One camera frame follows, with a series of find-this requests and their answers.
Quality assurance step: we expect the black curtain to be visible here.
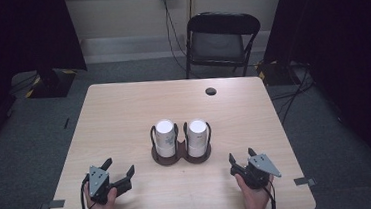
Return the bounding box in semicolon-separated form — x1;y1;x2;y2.
0;0;95;166
258;0;371;192

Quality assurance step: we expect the dark brown double cup holder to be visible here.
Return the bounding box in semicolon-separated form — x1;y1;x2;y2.
148;119;215;168

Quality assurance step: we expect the black cable from wall socket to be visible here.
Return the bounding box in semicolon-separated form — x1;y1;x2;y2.
162;0;203;82

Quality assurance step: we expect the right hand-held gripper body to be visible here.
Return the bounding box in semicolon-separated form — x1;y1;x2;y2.
229;151;283;192

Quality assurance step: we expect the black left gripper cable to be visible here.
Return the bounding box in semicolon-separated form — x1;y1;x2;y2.
78;174;93;209

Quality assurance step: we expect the person's right hand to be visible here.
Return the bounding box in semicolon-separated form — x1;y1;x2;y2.
234;171;278;209

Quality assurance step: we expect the black stand base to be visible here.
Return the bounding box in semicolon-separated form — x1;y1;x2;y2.
23;66;79;101
255;56;303;89

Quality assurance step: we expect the black folding chair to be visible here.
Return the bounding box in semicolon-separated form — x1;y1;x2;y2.
180;7;266;82

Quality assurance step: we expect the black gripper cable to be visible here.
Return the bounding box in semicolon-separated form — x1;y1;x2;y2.
78;174;93;209
262;179;278;209

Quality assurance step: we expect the white cup with pale print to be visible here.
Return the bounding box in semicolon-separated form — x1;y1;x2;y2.
153;117;179;160

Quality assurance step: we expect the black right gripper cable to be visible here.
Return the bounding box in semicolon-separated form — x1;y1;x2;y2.
262;179;278;209

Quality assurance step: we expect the grey tape strip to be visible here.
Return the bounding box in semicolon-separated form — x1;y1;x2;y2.
38;198;67;209
293;176;317;188

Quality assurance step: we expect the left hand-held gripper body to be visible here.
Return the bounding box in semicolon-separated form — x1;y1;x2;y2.
85;162;135;207

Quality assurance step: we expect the bundle of black floor cables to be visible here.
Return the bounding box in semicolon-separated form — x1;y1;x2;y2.
265;58;319;127

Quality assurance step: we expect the plain white cup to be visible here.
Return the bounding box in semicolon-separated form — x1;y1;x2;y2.
185;117;211;159

